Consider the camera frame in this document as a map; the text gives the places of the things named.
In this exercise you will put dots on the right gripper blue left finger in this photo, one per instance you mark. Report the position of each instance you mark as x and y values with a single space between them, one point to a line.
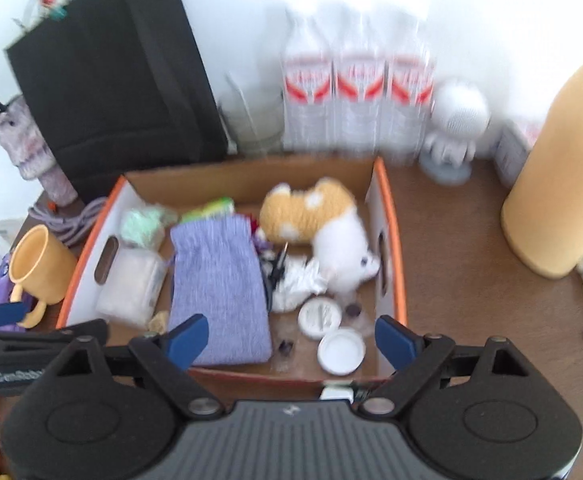
185 342

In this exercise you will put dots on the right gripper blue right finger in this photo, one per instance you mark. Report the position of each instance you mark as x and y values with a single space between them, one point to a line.
397 346

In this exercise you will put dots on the clear plastic container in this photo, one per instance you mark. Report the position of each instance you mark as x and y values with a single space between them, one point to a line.
132 287

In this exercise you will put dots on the purple knitted pouch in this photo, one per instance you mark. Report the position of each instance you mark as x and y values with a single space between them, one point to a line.
217 274

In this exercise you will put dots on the white tissue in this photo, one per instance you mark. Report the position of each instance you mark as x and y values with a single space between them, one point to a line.
301 279

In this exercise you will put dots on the white round lid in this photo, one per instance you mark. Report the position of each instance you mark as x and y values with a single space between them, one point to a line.
341 352

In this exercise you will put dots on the white round jar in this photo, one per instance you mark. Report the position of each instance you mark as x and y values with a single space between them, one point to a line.
318 317

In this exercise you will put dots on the yellow ceramic mug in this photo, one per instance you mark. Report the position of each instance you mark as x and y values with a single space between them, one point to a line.
41 266

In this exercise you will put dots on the green wrapped bundle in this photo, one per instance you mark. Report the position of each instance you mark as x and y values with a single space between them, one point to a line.
146 226

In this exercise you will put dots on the red cardboard box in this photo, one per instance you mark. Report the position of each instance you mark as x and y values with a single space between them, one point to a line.
248 184

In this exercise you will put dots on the orange white plush toy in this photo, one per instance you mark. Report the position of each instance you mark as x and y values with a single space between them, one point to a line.
325 217

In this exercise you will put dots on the yellow thermos jug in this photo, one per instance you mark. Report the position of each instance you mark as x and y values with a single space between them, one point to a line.
542 216

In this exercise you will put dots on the purple textured vase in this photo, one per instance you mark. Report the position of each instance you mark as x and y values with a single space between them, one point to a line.
21 138

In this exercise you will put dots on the white robot figurine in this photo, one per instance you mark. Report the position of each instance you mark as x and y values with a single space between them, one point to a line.
459 115

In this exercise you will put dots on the clear glass cup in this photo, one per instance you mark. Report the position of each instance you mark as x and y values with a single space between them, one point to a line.
253 117

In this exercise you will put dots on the black paper bag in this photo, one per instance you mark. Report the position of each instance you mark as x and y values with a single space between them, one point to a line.
116 86

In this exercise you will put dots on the middle water bottle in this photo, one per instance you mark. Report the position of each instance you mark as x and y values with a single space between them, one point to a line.
360 81

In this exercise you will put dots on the water bottle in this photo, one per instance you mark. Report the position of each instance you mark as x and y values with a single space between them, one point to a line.
360 81
410 69
307 71

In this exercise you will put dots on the right water bottle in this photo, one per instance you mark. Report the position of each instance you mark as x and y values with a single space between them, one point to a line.
410 69

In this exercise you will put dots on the left water bottle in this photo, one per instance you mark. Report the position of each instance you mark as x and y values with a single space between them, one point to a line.
307 71

